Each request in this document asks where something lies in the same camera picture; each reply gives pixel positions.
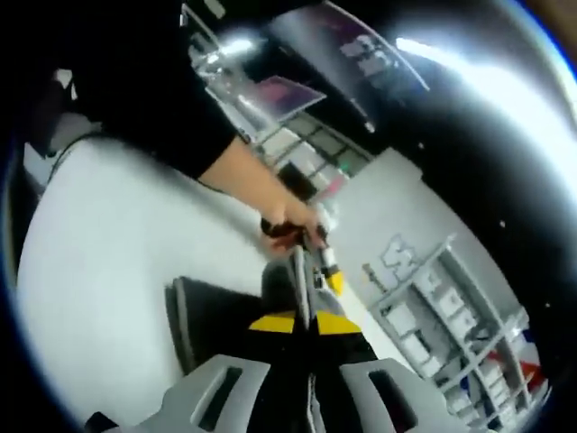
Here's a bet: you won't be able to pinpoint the grey towel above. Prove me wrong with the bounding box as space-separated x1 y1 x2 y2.
164 245 351 375

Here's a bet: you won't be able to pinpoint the person's left hand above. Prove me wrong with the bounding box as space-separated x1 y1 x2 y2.
259 196 329 253

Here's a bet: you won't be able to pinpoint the pink banner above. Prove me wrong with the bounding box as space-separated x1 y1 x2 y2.
324 174 347 196

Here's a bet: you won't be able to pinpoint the grey metal storage shelf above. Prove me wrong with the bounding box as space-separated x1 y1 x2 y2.
360 233 554 433

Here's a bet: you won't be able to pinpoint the rows of white storage bins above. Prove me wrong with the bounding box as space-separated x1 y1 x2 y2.
382 265 533 425

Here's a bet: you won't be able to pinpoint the small tilted purple screen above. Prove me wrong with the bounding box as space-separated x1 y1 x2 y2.
252 75 329 126

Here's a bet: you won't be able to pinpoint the large hanging dark monitor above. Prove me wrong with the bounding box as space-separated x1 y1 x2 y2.
265 0 432 134

